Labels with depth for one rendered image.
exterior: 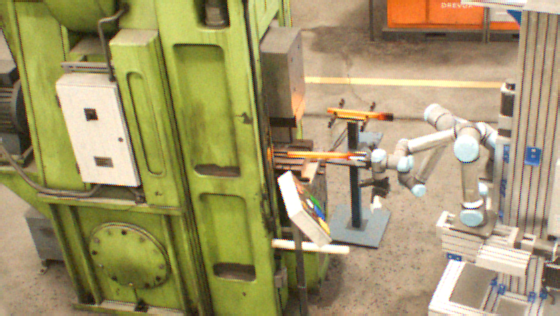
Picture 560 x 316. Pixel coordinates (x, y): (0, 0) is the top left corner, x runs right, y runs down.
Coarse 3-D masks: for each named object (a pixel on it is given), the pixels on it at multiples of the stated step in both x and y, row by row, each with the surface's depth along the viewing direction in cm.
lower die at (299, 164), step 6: (276, 150) 467; (282, 150) 467; (288, 150) 467; (294, 150) 466; (300, 150) 466; (306, 150) 465; (276, 156) 462; (282, 156) 461; (288, 156) 461; (294, 156) 460; (282, 162) 458; (288, 162) 457; (294, 162) 457; (300, 162) 456; (306, 162) 463; (276, 168) 455; (288, 168) 454; (294, 168) 453; (300, 168) 453; (294, 174) 454; (300, 174) 453
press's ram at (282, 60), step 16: (272, 32) 423; (288, 32) 422; (272, 48) 408; (288, 48) 406; (272, 64) 409; (288, 64) 407; (272, 80) 414; (288, 80) 412; (304, 80) 443; (272, 96) 420; (288, 96) 418; (272, 112) 426; (288, 112) 424
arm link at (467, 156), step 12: (468, 132) 383; (480, 132) 387; (456, 144) 380; (468, 144) 377; (456, 156) 383; (468, 156) 380; (468, 168) 387; (468, 180) 391; (468, 192) 396; (468, 204) 399; (480, 204) 399; (468, 216) 401; (480, 216) 399
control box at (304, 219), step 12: (288, 180) 409; (288, 192) 402; (300, 192) 404; (288, 204) 396; (300, 204) 390; (312, 204) 413; (300, 216) 389; (312, 216) 396; (300, 228) 394; (312, 228) 395; (312, 240) 400; (324, 240) 401
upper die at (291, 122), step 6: (300, 108) 439; (300, 114) 440; (270, 120) 436; (276, 120) 435; (282, 120) 434; (288, 120) 433; (294, 120) 432; (300, 120) 440; (276, 126) 437; (282, 126) 436; (288, 126) 435; (294, 126) 434
